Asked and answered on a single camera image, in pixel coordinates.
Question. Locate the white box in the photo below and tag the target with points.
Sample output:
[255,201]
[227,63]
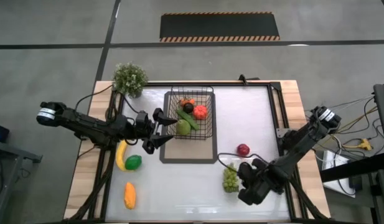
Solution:
[335,168]

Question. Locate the black table-level camera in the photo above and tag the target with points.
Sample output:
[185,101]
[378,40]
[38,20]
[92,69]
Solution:
[244,79]

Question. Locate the yellow power plug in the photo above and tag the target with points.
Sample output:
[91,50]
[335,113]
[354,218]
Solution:
[364,144]

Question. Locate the green pear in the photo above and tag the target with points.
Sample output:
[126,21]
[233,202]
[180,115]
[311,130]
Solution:
[183,127]

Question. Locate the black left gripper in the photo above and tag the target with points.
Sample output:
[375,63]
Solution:
[145,126]

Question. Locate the grey metal bracket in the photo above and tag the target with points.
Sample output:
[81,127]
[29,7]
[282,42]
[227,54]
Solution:
[280,132]

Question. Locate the green lime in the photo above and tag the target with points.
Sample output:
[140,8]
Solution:
[133,162]

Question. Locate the dark avocado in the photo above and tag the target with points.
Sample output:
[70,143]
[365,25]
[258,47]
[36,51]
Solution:
[188,108]

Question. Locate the green grape bunch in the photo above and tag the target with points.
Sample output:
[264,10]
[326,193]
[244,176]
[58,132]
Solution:
[229,182]

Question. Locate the yellow banana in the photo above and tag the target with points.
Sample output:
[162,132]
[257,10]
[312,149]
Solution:
[120,157]

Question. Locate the small orange carrot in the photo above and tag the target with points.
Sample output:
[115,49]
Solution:
[185,100]

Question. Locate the black hazard-striped floor mat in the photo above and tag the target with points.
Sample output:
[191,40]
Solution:
[219,26]

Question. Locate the grey side table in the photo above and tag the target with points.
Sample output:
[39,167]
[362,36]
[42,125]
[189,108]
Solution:
[11,155]

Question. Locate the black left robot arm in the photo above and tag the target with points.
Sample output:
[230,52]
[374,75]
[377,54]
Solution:
[92,127]

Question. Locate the orange-red ribbed tomato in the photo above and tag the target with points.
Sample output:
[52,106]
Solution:
[200,112]

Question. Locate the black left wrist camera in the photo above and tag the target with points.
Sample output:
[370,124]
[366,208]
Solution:
[148,147]

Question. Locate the small potted green plant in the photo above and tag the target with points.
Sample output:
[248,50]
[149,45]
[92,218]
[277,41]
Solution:
[130,79]

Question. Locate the black cart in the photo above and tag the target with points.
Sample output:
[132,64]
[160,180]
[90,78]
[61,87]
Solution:
[383,105]

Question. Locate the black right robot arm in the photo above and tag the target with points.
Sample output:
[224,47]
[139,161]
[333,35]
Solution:
[303,141]

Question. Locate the black aluminium table frame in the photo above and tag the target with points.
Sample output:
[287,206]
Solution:
[210,84]

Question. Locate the brown mat with dark border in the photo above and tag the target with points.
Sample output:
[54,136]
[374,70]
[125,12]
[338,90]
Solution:
[191,152]

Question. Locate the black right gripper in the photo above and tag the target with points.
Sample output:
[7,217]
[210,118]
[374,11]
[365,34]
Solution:
[255,183]

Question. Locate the green cucumber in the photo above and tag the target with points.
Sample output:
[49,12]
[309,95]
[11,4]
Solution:
[191,122]

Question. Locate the red apple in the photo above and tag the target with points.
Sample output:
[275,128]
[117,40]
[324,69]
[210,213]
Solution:
[243,150]

